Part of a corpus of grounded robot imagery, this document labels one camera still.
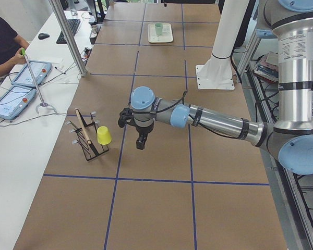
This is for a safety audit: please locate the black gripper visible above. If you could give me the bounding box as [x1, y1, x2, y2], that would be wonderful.
[136, 122, 154, 150]

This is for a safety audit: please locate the pale green plastic cup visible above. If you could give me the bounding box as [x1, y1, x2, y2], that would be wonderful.
[154, 22, 163, 36]

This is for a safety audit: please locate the yellow plastic cup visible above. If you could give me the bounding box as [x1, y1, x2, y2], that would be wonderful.
[97, 126, 112, 145]

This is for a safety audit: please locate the cream bear tray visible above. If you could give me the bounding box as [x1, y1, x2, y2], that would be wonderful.
[148, 23, 173, 43]

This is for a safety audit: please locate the metal cup on desk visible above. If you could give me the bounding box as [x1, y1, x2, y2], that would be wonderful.
[90, 25, 98, 38]

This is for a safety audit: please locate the upper orange black connector box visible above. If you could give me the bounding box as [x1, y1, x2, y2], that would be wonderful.
[83, 47, 92, 59]

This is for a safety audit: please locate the upper teach pendant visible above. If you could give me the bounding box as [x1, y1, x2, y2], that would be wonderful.
[10, 60, 53, 88]

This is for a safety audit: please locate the teach pendant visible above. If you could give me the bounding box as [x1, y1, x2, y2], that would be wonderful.
[10, 60, 53, 88]
[0, 85, 36, 120]

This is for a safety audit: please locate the lower teach pendant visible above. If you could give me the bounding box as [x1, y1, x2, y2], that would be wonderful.
[0, 85, 36, 120]

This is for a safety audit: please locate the black computer keyboard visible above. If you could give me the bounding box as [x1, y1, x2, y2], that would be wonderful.
[56, 18, 81, 44]

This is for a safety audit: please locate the black computer mouse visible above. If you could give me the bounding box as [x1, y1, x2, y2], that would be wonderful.
[38, 32, 50, 40]

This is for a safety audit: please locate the stack of books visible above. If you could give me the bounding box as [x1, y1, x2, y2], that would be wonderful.
[254, 52, 279, 82]

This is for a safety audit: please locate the seated person black shirt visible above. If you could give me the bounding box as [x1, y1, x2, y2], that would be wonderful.
[0, 17, 29, 77]

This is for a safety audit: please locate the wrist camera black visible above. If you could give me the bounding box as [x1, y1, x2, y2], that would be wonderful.
[117, 107, 135, 128]

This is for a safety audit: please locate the black wire cup rack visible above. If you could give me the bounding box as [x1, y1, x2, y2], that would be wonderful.
[66, 108, 110, 161]

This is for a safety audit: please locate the black camera cable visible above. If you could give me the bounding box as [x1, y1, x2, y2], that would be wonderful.
[127, 90, 251, 139]

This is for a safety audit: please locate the aluminium frame post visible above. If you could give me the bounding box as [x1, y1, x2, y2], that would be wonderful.
[49, 0, 87, 77]

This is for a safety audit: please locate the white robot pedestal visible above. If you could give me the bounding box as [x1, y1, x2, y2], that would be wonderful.
[196, 0, 255, 90]

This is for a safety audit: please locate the aluminium side frame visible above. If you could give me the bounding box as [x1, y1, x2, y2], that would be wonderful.
[234, 30, 313, 249]

